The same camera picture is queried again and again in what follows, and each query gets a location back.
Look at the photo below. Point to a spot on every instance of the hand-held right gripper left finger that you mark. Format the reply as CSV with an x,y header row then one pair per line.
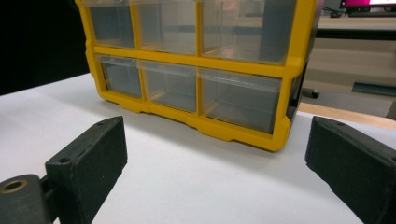
x,y
87,168

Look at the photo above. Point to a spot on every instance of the black curtain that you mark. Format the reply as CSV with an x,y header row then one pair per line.
x,y
37,43

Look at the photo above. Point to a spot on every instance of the light wooden desk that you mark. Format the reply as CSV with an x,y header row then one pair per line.
x,y
351,59

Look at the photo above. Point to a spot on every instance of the black keyboard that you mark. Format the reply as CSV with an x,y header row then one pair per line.
x,y
373,14

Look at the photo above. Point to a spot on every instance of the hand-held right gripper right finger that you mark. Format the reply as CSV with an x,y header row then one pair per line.
x,y
358,168

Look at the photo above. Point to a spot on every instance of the office chair base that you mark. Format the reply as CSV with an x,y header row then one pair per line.
x,y
311,93

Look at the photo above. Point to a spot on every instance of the black metal frame bar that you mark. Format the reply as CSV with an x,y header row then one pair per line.
x,y
355,34

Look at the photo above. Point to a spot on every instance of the dark flat slab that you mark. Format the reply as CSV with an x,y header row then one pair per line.
x,y
373,88

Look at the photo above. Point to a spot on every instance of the yellow and black drawer cabinet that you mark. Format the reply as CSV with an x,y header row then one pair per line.
x,y
243,67

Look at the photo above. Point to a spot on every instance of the wooden table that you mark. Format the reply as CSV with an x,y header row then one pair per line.
x,y
348,115

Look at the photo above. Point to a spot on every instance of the grid of clear drawers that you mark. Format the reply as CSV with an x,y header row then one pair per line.
x,y
239,99

